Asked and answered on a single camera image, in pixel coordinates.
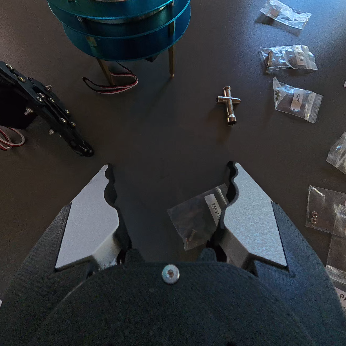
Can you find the small clear plastic bag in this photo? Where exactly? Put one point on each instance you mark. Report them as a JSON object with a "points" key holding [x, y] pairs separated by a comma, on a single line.
{"points": [[194, 216], [324, 208], [297, 100], [285, 15], [339, 243], [342, 294], [338, 154], [289, 58]]}

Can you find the black robot claw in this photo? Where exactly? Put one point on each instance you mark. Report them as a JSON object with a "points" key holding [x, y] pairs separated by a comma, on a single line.
{"points": [[46, 108]]}

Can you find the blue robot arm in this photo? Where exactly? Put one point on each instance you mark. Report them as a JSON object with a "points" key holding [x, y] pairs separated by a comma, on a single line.
{"points": [[121, 35]]}

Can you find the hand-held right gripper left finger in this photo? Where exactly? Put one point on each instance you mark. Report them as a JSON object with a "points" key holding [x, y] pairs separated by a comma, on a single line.
{"points": [[89, 216]]}

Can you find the dark brown desk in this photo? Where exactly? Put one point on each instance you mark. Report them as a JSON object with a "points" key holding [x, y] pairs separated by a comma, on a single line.
{"points": [[162, 135]]}

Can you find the silver cross wrench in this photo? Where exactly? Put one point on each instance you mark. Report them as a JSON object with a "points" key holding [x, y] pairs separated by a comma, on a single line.
{"points": [[229, 106]]}

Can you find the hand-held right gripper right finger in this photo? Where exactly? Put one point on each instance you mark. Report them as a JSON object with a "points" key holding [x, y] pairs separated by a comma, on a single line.
{"points": [[254, 216]]}

